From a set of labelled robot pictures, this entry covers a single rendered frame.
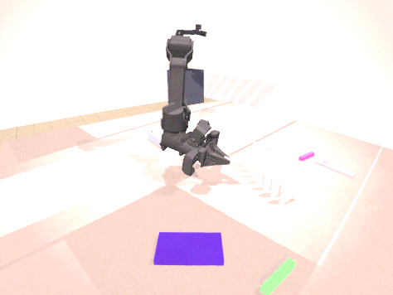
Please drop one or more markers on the purple flat rectangular block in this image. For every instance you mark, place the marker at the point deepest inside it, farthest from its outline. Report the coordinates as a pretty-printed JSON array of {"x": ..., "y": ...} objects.
[{"x": 189, "y": 248}]

